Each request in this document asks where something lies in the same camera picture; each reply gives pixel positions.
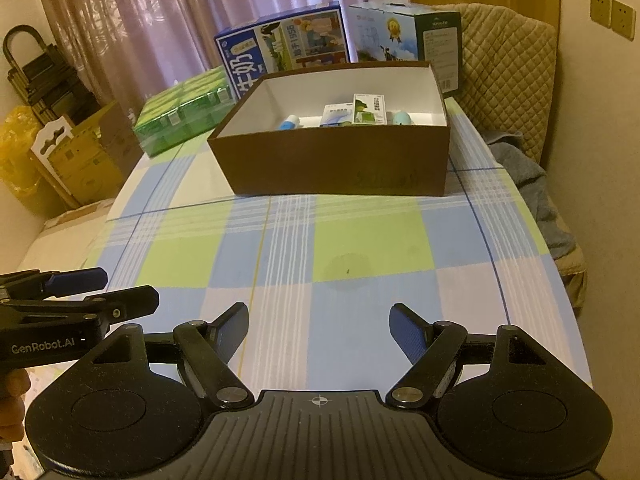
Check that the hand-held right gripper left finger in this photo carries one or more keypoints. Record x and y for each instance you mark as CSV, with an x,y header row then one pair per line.
x,y
232,327

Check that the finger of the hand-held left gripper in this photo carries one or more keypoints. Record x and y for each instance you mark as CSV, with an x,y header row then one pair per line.
x,y
132,302
75,281

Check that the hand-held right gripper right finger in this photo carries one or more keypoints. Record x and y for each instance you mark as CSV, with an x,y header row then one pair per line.
x,y
405,327

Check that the brown cardboard box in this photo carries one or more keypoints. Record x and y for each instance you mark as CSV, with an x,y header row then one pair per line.
x,y
325,160

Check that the mint handheld fan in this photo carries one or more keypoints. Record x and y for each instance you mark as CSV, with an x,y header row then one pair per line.
x,y
401,118

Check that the blue tube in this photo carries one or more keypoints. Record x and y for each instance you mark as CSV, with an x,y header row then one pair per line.
x,y
289,123

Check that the green and white packet box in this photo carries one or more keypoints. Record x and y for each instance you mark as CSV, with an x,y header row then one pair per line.
x,y
369,108

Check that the blue and white medicine box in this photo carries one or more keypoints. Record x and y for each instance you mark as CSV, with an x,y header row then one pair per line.
x,y
336,116

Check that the person's left hand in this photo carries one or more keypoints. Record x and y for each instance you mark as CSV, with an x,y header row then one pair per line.
x,y
12,400

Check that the plaid tablecloth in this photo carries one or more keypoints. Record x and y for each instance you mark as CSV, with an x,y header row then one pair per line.
x,y
370,255

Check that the brown shipping carton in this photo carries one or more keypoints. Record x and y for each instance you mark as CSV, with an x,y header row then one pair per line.
x,y
95,160

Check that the yellow plastic bag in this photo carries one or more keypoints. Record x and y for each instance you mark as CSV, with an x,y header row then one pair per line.
x,y
15,155

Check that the grey cloth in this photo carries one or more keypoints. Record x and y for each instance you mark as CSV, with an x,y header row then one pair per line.
x,y
525,180

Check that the green wrapped carton pack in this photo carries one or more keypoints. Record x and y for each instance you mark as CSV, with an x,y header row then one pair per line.
x,y
175,110

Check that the pink curtain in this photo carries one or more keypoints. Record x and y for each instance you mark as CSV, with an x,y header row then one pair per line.
x,y
150,15

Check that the beige quilted chair cover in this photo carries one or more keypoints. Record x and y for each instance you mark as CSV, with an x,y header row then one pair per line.
x,y
505,65

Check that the light blue milk carton box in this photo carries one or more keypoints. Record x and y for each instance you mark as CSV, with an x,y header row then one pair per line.
x,y
400,30

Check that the black folding frame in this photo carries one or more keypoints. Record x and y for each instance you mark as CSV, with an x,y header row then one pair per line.
x,y
45,80

